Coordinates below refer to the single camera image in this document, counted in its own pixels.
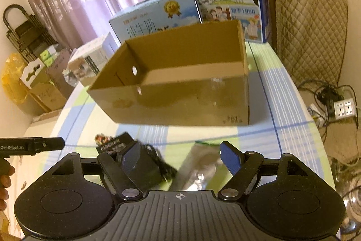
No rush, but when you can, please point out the clear plastic bag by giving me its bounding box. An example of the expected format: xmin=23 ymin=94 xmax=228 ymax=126
xmin=173 ymin=142 xmax=229 ymax=192

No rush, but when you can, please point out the black shaver box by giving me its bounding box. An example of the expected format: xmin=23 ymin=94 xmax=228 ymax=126
xmin=94 ymin=132 xmax=133 ymax=154

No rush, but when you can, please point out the person's left hand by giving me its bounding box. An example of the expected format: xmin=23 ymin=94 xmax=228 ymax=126
xmin=0 ymin=158 xmax=15 ymax=211

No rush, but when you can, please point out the checkered bed sheet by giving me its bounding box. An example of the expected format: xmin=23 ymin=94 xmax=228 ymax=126
xmin=44 ymin=42 xmax=333 ymax=184

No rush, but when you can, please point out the cardboard boxes pile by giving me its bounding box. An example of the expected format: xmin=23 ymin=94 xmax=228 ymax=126
xmin=20 ymin=49 xmax=73 ymax=113

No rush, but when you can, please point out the yellow plastic bag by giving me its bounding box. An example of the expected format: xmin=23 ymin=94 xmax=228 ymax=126
xmin=1 ymin=53 xmax=28 ymax=105

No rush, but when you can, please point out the white beige product box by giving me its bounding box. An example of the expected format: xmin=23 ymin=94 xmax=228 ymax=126
xmin=68 ymin=32 xmax=119 ymax=87

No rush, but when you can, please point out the brown cardboard box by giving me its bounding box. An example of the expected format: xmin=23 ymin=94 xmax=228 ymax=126
xmin=88 ymin=20 xmax=250 ymax=126

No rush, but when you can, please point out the black folding cart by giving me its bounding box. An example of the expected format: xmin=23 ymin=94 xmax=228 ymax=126
xmin=2 ymin=4 xmax=58 ymax=63

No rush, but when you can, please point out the white power strip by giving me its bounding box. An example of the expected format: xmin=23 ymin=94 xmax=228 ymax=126
xmin=333 ymin=98 xmax=356 ymax=120

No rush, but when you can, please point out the quilted beige chair cover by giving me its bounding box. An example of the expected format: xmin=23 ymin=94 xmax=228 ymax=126
xmin=273 ymin=0 xmax=348 ymax=85

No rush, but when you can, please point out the light blue milk carton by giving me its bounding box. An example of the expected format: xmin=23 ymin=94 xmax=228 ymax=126
xmin=109 ymin=0 xmax=200 ymax=43

